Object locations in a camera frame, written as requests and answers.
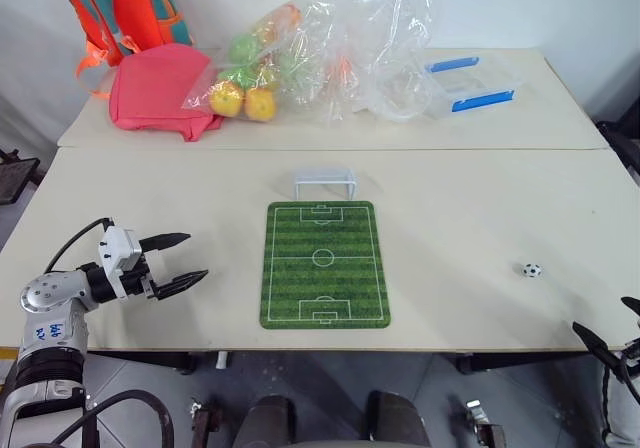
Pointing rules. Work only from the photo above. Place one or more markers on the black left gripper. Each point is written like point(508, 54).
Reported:
point(134, 283)

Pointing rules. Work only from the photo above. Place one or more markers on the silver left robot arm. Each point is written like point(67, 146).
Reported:
point(50, 288)

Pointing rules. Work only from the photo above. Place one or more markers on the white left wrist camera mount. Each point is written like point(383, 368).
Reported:
point(120, 250)

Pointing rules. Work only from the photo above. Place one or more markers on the clear plastic bag with fruit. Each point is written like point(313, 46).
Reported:
point(280, 68)

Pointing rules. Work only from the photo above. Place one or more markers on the green toy apple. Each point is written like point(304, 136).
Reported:
point(294, 67)
point(244, 48)

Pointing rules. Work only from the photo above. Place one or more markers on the small white toy goal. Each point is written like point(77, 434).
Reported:
point(325, 174)

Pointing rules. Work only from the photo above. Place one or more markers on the green soccer field mat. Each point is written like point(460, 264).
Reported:
point(325, 278)

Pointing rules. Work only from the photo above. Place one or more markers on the yellow-green toy fruit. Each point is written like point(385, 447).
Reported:
point(235, 75)

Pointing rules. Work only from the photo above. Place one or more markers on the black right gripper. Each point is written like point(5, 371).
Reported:
point(631, 373)

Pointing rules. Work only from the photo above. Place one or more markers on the tiny soccer ball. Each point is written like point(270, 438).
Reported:
point(532, 270)

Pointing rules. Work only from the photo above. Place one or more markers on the dark rounded shape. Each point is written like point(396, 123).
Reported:
point(397, 418)
point(267, 420)

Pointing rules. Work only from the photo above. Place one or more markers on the crumpled empty clear plastic bag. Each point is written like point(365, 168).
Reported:
point(390, 43)

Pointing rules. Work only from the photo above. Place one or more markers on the black metal frame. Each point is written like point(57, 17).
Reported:
point(17, 175)

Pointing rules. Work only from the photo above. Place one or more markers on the dark equipment rack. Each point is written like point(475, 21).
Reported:
point(622, 148)

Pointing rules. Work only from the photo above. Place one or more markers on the orange and teal backpack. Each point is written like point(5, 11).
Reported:
point(135, 3)

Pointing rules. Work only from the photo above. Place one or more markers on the pink fabric bag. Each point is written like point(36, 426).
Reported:
point(150, 88)

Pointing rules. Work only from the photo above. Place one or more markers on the orange toy fruit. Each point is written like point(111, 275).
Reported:
point(260, 105)
point(227, 99)

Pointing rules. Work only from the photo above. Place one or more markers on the clear box with blue clasps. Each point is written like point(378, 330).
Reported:
point(472, 88)

